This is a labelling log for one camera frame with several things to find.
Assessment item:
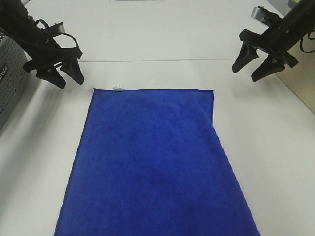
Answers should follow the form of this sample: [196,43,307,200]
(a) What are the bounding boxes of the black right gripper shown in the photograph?
[232,24,299,82]

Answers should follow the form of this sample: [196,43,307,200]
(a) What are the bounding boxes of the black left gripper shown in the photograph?
[22,37,84,89]

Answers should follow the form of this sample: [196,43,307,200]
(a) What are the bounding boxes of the blue microfibre towel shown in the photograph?
[54,89,259,236]

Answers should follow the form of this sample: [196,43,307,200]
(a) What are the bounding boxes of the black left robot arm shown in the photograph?
[0,0,84,89]

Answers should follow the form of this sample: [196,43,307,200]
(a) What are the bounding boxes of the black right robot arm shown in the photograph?
[232,0,315,82]

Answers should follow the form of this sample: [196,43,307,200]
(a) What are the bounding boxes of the white towel label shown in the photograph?
[112,84,124,92]

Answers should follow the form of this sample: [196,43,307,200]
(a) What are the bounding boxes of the beige wooden box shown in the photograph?
[275,0,315,115]

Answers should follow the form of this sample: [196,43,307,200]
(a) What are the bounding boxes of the grey perforated plastic basket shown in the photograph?
[0,33,30,127]

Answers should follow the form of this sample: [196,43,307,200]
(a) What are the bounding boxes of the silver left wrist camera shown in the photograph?
[41,22,65,37]

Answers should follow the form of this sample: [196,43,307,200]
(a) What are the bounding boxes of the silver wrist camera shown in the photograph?
[41,22,65,37]
[251,6,281,26]

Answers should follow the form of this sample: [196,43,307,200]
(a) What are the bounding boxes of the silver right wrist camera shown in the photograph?
[251,6,281,26]

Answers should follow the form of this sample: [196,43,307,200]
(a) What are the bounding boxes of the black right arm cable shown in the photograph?
[298,30,315,54]

